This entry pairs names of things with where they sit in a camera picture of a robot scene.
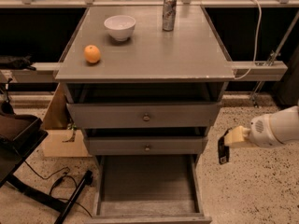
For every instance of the grey wooden drawer cabinet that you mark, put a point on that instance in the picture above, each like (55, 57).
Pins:
(134, 89)

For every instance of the grey open bottom drawer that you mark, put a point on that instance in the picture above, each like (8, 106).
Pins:
(153, 189)

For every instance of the black object on rail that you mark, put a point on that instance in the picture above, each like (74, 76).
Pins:
(16, 62)

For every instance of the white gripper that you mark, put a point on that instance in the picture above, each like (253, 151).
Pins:
(260, 132)

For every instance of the metal railing frame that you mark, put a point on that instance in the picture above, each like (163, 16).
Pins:
(191, 52)

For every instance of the silver drink can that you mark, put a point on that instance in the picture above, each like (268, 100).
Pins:
(169, 14)

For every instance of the white ceramic bowl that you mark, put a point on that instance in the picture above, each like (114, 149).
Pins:
(120, 27)

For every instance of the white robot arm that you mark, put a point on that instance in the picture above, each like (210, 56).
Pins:
(285, 125)

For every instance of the grey middle drawer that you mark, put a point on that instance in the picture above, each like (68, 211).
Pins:
(145, 145)

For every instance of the grey top drawer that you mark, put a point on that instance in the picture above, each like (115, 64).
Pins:
(93, 116)

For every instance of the cardboard box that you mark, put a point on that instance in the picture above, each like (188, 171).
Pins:
(64, 140)

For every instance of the orange fruit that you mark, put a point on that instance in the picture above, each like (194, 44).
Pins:
(92, 54)

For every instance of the black rxbar chocolate wrapper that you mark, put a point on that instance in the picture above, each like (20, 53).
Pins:
(223, 150)

